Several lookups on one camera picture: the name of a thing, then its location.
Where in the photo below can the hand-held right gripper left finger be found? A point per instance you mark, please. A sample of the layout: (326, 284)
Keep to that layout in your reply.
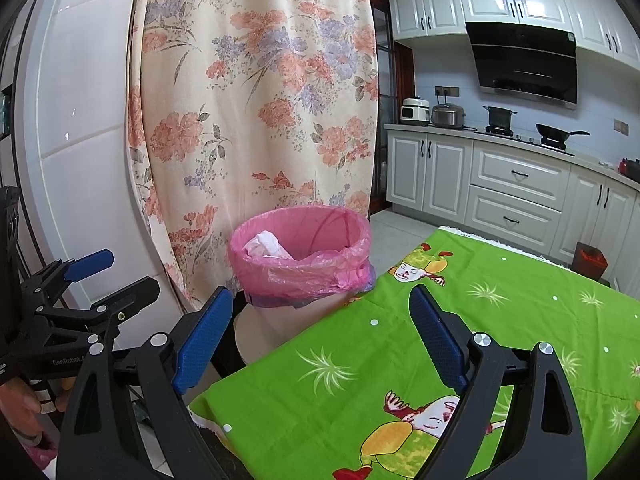
(202, 340)

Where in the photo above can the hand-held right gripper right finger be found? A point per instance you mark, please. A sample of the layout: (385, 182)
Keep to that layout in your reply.
(437, 340)

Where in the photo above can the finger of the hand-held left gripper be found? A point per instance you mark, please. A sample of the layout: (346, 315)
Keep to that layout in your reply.
(132, 295)
(90, 265)

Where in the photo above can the waste bin with pink liner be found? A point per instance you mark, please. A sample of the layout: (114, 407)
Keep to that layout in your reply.
(280, 280)

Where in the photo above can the white tissue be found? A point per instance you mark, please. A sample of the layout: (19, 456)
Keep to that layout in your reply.
(265, 246)

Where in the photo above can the person's left hand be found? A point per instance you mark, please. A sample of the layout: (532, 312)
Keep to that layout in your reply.
(17, 405)

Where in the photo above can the green cartoon printed tablecloth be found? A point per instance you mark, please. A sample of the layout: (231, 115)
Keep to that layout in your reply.
(350, 340)

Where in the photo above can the person's pink patterned clothing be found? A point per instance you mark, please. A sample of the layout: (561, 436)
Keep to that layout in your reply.
(40, 459)

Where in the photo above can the white refrigerator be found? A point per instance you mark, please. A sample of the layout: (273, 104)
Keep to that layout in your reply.
(85, 135)

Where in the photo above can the white lower kitchen cabinets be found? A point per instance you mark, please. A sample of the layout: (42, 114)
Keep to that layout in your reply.
(515, 190)

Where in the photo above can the small red floor bin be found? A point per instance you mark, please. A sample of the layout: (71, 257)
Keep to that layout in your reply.
(590, 260)

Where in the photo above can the gas stove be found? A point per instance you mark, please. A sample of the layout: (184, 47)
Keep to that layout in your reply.
(525, 139)

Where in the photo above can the steel pressure cooker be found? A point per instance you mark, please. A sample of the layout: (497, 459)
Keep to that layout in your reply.
(448, 116)

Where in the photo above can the white rice cooker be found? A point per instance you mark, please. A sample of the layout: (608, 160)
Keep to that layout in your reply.
(416, 111)

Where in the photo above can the black stockpot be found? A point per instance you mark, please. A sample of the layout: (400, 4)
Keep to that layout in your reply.
(499, 118)

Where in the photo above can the wooden framed glass door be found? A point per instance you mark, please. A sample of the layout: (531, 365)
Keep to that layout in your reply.
(395, 110)

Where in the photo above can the beige kitchen countertop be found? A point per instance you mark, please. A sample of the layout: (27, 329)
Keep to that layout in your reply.
(585, 157)

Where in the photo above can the black wok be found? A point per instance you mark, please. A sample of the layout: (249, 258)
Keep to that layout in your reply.
(552, 134)

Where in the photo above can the floral curtain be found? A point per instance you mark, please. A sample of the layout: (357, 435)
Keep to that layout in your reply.
(250, 85)

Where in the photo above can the red and black kettle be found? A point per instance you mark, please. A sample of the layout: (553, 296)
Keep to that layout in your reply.
(631, 169)

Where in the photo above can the black range hood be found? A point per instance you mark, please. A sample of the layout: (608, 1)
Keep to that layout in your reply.
(525, 60)

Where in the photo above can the dark double wall outlet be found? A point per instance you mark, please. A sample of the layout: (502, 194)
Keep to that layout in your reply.
(447, 91)

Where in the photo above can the small wall outlet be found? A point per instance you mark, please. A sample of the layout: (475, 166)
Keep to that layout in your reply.
(621, 127)

